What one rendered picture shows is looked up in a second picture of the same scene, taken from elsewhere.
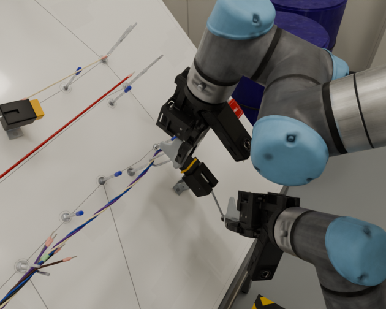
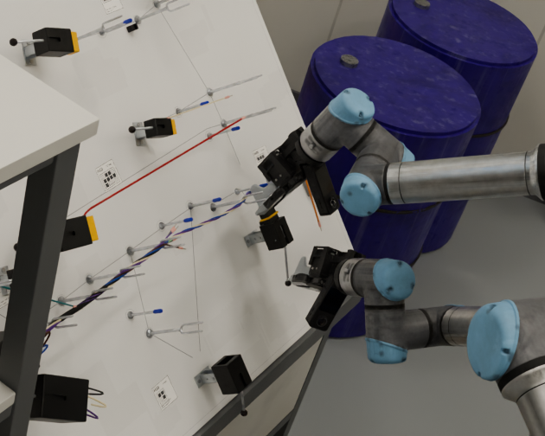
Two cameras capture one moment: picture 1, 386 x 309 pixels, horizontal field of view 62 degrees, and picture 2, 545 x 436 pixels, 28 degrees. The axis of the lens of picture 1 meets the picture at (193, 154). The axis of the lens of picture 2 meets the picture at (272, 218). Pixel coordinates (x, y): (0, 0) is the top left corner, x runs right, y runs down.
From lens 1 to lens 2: 1.60 m
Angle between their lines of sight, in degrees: 11
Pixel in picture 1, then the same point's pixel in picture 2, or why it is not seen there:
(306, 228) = (363, 264)
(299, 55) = (382, 143)
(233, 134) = (324, 190)
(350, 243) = (387, 266)
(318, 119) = (379, 180)
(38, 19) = (169, 44)
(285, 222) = (349, 264)
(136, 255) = (204, 285)
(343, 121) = (390, 182)
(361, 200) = (486, 409)
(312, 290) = not seen: outside the picture
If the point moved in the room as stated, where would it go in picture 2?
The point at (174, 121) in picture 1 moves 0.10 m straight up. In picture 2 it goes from (277, 167) to (290, 126)
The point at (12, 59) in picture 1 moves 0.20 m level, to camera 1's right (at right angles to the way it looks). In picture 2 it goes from (147, 77) to (246, 100)
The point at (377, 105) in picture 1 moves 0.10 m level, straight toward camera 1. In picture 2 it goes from (406, 178) to (376, 199)
